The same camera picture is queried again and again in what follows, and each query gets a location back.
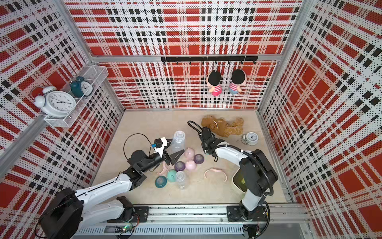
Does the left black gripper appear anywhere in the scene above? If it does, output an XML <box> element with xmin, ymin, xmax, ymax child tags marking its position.
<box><xmin>141</xmin><ymin>138</ymin><xmax>184</xmax><ymax>173</ymax></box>

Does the clear baby bottle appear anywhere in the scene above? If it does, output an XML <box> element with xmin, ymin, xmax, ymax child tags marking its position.
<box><xmin>169</xmin><ymin>130</ymin><xmax>186</xmax><ymax>154</ymax></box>
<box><xmin>176</xmin><ymin>171</ymin><xmax>187</xmax><ymax>190</ymax></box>

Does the teal nipple ring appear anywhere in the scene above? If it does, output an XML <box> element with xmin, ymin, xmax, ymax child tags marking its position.
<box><xmin>154</xmin><ymin>175</ymin><xmax>168</xmax><ymax>189</ymax></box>

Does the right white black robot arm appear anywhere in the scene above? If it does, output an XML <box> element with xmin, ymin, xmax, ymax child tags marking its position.
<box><xmin>196</xmin><ymin>127</ymin><xmax>278</xmax><ymax>221</ymax></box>

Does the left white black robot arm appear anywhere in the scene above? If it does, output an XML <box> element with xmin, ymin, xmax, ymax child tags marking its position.
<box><xmin>37</xmin><ymin>137</ymin><xmax>185</xmax><ymax>239</ymax></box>

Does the pink bottle cap upper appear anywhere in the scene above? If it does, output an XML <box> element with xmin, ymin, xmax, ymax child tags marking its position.
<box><xmin>184</xmin><ymin>147</ymin><xmax>195</xmax><ymax>160</ymax></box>

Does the pink bottle cap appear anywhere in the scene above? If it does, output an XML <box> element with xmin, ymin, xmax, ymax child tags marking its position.
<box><xmin>184</xmin><ymin>147</ymin><xmax>195</xmax><ymax>160</ymax></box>
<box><xmin>186</xmin><ymin>160</ymin><xmax>197</xmax><ymax>171</ymax></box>

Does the brown plush toy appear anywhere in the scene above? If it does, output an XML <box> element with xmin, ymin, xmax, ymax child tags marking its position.
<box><xmin>202</xmin><ymin>116</ymin><xmax>244</xmax><ymax>137</ymax></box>

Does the pink bottle cap lower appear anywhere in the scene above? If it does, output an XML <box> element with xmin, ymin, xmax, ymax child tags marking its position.
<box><xmin>186</xmin><ymin>160</ymin><xmax>197</xmax><ymax>171</ymax></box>

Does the small white alarm clock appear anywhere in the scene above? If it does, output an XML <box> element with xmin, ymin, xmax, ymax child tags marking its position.
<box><xmin>241</xmin><ymin>132</ymin><xmax>259</xmax><ymax>146</ymax></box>

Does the white bin green inside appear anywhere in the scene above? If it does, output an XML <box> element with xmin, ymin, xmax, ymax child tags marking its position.
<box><xmin>231</xmin><ymin>169</ymin><xmax>248</xmax><ymax>194</ymax></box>

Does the doll with pink dress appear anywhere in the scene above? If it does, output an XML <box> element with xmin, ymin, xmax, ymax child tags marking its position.
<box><xmin>207</xmin><ymin>70</ymin><xmax>222</xmax><ymax>97</ymax></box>

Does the doll with striped shirt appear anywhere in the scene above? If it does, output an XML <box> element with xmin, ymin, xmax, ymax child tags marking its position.
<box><xmin>229</xmin><ymin>69</ymin><xmax>247</xmax><ymax>95</ymax></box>

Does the green circuit board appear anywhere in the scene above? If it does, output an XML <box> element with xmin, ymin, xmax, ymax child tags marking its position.
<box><xmin>114</xmin><ymin>225</ymin><xmax>133</xmax><ymax>235</ymax></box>

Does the teal alarm clock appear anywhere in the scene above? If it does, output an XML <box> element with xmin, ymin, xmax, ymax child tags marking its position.
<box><xmin>70</xmin><ymin>76</ymin><xmax>94</xmax><ymax>98</ymax></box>

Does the large white alarm clock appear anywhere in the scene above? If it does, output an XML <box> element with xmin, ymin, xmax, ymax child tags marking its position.
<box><xmin>34</xmin><ymin>86</ymin><xmax>77</xmax><ymax>118</ymax></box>

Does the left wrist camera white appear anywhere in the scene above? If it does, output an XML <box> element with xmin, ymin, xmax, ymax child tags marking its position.
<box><xmin>151</xmin><ymin>137</ymin><xmax>168</xmax><ymax>157</ymax></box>

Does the pink bottle handle left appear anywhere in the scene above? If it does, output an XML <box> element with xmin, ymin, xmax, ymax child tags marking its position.
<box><xmin>157</xmin><ymin>161</ymin><xmax>172</xmax><ymax>176</ymax></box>

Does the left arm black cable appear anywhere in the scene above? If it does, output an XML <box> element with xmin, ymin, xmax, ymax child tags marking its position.
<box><xmin>123</xmin><ymin>132</ymin><xmax>153</xmax><ymax>160</ymax></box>

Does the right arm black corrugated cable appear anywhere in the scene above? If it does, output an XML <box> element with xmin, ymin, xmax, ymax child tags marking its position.
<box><xmin>187</xmin><ymin>120</ymin><xmax>275</xmax><ymax>237</ymax></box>

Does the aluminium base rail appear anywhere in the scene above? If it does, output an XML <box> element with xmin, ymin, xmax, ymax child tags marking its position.
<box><xmin>75</xmin><ymin>203</ymin><xmax>313</xmax><ymax>239</ymax></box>

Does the black hook rail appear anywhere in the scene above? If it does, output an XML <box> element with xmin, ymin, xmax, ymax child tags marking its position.
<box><xmin>161</xmin><ymin>56</ymin><xmax>259</xmax><ymax>64</ymax></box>

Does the white wire wall shelf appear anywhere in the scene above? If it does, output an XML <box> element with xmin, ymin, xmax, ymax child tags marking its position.
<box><xmin>44</xmin><ymin>65</ymin><xmax>108</xmax><ymax>127</ymax></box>

